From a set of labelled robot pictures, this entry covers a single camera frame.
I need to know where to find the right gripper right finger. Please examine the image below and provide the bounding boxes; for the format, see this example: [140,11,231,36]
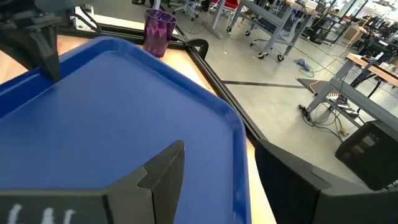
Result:
[254,139,398,224]

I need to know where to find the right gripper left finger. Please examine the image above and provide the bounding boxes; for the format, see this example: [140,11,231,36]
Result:
[0,139,186,224]

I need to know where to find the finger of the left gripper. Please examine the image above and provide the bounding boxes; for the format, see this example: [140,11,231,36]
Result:
[29,24,62,83]
[0,32,45,71]

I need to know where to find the purple faceted plastic cup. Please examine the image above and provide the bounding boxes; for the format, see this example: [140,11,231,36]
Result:
[142,8,178,58]

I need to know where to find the blue plastic tray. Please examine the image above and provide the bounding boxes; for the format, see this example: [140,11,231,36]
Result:
[0,35,252,224]

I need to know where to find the black power strip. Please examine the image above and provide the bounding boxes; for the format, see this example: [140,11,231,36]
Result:
[298,103,313,123]

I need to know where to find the black computer tower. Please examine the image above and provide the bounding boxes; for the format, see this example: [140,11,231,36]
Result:
[335,119,398,192]

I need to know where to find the grey workbench with wooden top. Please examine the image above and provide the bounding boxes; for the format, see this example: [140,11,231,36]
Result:
[296,52,398,133]

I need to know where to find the grey office chair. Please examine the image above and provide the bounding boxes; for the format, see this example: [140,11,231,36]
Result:
[172,0,203,22]

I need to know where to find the grey rolling table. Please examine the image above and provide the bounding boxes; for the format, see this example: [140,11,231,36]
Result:
[226,0,320,62]

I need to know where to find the blue floor cable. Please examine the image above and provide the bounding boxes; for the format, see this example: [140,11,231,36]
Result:
[293,57,315,78]

